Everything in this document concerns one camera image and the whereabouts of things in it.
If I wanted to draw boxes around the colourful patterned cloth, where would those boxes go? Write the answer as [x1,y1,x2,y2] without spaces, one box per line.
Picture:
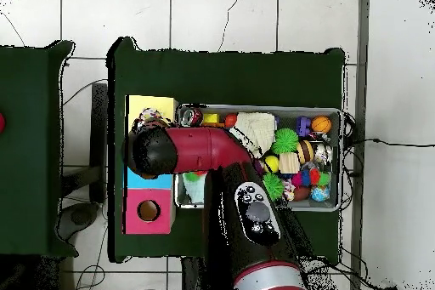
[282,179,296,202]
[133,107,172,129]

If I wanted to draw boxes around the wooden box three holes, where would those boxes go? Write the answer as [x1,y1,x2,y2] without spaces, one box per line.
[122,94,179,236]

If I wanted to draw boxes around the crushed red soda can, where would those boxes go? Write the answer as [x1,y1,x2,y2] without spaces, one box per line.
[181,107,204,128]

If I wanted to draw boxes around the cream waffle cloth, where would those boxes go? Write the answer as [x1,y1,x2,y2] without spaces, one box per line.
[229,111,277,159]

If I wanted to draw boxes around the mint waffle cloth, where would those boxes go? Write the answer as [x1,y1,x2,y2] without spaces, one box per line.
[181,171,206,205]

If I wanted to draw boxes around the yellow ball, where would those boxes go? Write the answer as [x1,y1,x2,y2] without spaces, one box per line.
[263,155,280,173]

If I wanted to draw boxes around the plain green puffer ball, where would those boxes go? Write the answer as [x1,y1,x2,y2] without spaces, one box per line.
[271,128,299,155]

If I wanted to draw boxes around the green puffer toy white face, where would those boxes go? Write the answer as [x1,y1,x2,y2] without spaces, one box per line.
[262,172,285,202]

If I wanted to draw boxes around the ridged wooden block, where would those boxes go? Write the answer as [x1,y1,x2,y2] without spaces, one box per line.
[278,151,301,174]

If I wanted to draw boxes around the wooden toy burger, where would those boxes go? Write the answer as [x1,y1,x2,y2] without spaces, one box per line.
[294,139,314,165]

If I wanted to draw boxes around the multicoloured fuzzy caterpillar toy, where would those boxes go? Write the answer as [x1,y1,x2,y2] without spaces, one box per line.
[290,167,331,188]

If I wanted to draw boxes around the grey rounded floor base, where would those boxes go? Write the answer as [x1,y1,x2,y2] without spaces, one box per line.
[55,201,101,242]

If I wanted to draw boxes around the dark green side table cloth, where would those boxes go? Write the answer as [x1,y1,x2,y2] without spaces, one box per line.
[0,40,79,259]

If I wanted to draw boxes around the silver wire mesh bin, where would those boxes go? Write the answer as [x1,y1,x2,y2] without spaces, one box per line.
[174,103,342,212]

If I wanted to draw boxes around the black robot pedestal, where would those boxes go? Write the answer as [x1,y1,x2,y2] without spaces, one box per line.
[181,257,205,290]

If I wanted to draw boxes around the black cable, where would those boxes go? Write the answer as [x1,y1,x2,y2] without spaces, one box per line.
[342,137,435,150]

